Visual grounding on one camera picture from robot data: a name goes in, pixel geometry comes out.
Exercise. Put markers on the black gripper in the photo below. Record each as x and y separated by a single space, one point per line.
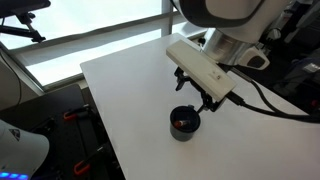
207 101

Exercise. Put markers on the red capped white marker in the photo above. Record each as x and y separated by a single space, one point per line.
181 123

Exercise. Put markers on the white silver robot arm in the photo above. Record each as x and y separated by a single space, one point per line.
234 27

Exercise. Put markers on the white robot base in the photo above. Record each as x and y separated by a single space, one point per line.
21 152

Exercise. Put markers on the dark teal mug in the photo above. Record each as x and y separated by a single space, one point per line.
185 133

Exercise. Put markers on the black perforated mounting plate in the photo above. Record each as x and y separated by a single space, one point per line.
71 141

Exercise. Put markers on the black office chair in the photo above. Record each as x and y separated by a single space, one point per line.
23 10

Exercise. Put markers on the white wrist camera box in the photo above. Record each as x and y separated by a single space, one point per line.
209 76

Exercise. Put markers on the orange handled clamp far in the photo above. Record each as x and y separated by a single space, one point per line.
77 113

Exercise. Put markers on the orange handled clamp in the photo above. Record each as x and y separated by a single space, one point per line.
84 166
77 113

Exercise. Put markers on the orange handled clamp near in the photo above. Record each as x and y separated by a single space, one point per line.
84 166

